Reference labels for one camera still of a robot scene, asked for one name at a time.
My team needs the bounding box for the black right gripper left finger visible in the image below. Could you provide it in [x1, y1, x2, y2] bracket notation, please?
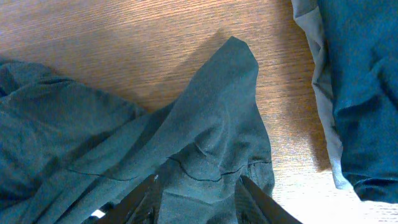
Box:
[96, 174, 162, 224]

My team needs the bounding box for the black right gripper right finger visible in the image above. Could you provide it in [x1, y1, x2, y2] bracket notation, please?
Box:
[234, 175, 302, 224]

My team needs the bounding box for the dark green t-shirt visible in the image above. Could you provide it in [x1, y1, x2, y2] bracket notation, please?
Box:
[1, 37, 274, 223]

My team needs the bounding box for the navy blue folded garment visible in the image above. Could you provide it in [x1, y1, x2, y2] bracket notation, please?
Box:
[318, 0, 397, 203]

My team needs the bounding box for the grey folded garment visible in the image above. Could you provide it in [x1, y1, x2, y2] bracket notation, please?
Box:
[292, 0, 353, 190]

